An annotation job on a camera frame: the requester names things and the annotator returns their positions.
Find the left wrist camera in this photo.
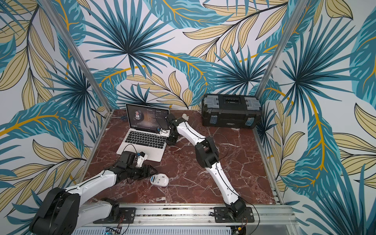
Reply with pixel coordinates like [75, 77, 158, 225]
[136, 152, 148, 168]

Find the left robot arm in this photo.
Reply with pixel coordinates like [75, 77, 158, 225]
[29, 151, 158, 235]

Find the aluminium front rail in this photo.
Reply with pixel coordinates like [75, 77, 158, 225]
[71, 204, 302, 235]

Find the black plastic toolbox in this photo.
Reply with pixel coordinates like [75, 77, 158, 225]
[201, 94, 262, 129]

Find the silver laptop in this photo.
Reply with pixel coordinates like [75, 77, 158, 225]
[117, 104, 170, 162]

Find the left aluminium frame post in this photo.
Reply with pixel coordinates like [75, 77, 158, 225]
[40, 0, 113, 113]

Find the white wireless mouse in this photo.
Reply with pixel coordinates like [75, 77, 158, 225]
[150, 173, 169, 187]

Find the aluminium frame post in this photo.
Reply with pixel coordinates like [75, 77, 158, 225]
[255, 0, 308, 99]
[40, 0, 113, 113]

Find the small white plastic fitting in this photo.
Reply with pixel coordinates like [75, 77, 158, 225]
[182, 113, 189, 121]

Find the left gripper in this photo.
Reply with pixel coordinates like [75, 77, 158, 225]
[126, 164, 158, 181]

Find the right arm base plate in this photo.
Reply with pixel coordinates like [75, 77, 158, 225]
[210, 207, 255, 223]

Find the right aluminium frame post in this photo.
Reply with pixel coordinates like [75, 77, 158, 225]
[255, 0, 308, 99]

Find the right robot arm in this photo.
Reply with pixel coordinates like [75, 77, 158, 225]
[165, 114, 246, 222]

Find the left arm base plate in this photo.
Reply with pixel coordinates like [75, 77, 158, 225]
[93, 208, 136, 224]

